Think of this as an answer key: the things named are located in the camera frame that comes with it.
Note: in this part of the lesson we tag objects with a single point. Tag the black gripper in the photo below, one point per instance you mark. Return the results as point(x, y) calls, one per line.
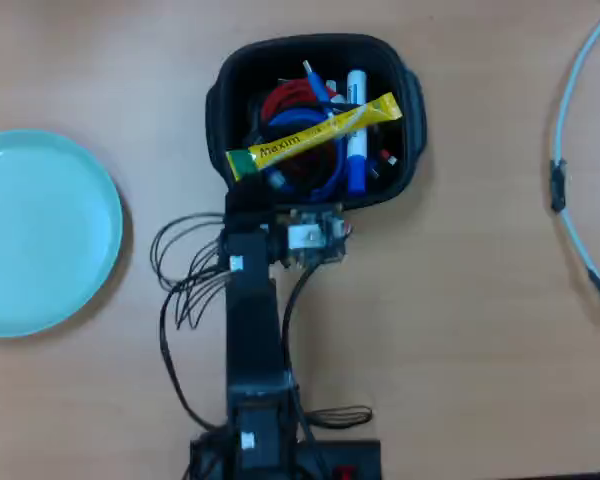
point(247, 245)

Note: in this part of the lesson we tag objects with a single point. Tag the yellow instant coffee stick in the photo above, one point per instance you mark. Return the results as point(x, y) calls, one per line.
point(310, 135)

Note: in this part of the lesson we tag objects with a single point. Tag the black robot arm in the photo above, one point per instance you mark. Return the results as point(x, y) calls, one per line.
point(252, 330)

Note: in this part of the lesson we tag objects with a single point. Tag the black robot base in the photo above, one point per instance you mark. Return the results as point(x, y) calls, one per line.
point(340, 457)

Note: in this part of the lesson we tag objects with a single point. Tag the black bowl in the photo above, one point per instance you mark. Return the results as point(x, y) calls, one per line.
point(235, 75)

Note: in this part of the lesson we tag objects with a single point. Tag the white marker with blue cap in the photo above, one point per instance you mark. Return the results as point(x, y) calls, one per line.
point(357, 165)

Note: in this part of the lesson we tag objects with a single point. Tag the blue plug with white tip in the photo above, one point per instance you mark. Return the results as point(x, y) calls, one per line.
point(316, 85)

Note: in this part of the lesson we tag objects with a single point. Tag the small red white connector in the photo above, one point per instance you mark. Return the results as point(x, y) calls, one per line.
point(387, 159)

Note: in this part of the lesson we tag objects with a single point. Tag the teal round plate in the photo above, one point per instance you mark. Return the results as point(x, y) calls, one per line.
point(45, 235)

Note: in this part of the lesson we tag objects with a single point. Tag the large black tape wrap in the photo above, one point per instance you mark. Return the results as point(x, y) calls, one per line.
point(558, 185)

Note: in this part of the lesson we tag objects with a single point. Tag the small dark tape wrap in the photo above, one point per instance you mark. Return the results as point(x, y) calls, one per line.
point(596, 282)

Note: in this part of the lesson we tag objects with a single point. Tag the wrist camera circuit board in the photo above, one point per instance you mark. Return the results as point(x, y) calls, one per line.
point(312, 235)

